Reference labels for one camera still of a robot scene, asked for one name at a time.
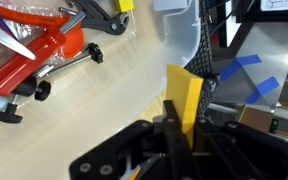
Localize blue tape strip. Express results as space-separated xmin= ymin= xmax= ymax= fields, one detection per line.
xmin=219 ymin=54 xmax=263 ymax=82
xmin=244 ymin=75 xmax=281 ymax=105

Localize brown cardboard box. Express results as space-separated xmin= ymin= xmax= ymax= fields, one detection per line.
xmin=237 ymin=103 xmax=274 ymax=134

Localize yellow sponge block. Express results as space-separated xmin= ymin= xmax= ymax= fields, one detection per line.
xmin=165 ymin=63 xmax=205 ymax=148

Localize short black knob screw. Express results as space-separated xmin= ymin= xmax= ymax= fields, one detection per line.
xmin=34 ymin=79 xmax=52 ymax=102
xmin=0 ymin=94 xmax=24 ymax=125

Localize silver scissors blade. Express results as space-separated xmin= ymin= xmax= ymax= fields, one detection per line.
xmin=0 ymin=19 xmax=37 ymax=62

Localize shiny metal plate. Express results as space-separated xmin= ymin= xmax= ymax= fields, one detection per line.
xmin=211 ymin=20 xmax=288 ymax=109

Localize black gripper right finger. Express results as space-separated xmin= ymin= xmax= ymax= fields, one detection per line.
xmin=196 ymin=116 xmax=288 ymax=180

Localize orange handled packaged tool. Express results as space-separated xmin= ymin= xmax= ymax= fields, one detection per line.
xmin=0 ymin=3 xmax=72 ymax=30

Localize long black knob screw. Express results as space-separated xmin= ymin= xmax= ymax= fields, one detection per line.
xmin=33 ymin=42 xmax=105 ymax=80

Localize black mesh panel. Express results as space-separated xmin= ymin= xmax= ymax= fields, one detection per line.
xmin=183 ymin=0 xmax=221 ymax=115

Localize red handled screwdriver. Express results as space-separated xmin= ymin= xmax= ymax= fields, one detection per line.
xmin=0 ymin=10 xmax=87 ymax=98

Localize small yellow block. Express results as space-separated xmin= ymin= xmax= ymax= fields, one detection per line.
xmin=113 ymin=0 xmax=135 ymax=14

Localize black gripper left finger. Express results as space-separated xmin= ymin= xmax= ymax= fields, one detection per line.
xmin=68 ymin=99 xmax=199 ymax=180

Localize orange round disc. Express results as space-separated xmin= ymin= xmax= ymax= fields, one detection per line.
xmin=61 ymin=27 xmax=86 ymax=60

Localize clear plastic container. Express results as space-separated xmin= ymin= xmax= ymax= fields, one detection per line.
xmin=0 ymin=0 xmax=202 ymax=180

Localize black adjustable pliers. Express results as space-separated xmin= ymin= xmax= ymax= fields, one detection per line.
xmin=68 ymin=0 xmax=131 ymax=36

